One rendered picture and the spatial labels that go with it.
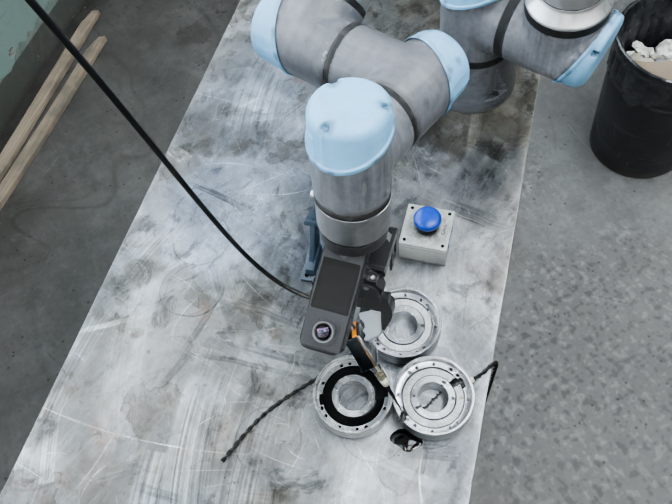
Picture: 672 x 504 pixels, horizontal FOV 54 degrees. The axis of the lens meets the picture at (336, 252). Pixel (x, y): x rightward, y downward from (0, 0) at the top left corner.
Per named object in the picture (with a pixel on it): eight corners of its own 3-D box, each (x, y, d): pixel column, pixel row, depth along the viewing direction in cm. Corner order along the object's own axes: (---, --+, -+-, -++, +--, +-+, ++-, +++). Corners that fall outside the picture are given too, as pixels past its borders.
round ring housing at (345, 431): (320, 445, 87) (316, 438, 83) (313, 370, 92) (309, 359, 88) (399, 435, 86) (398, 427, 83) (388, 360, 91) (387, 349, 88)
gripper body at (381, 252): (399, 259, 78) (402, 191, 68) (381, 319, 73) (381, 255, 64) (337, 246, 80) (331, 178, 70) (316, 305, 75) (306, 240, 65)
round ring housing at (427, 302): (419, 288, 96) (420, 275, 93) (453, 349, 91) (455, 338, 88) (354, 316, 95) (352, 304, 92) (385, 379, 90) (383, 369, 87)
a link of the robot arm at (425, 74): (384, -1, 65) (315, 57, 60) (483, 41, 61) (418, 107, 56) (381, 64, 72) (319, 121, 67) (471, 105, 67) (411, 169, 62)
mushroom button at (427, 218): (437, 247, 97) (438, 229, 92) (410, 242, 97) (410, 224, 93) (442, 224, 98) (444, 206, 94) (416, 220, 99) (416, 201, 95)
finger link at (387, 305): (399, 322, 77) (391, 278, 71) (396, 333, 77) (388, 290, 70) (360, 316, 79) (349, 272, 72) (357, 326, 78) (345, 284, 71)
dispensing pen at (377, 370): (393, 425, 83) (328, 319, 79) (391, 407, 87) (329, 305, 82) (409, 418, 83) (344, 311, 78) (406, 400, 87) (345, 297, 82)
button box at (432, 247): (445, 266, 98) (447, 250, 94) (399, 257, 99) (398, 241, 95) (455, 221, 101) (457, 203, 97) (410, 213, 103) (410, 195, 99)
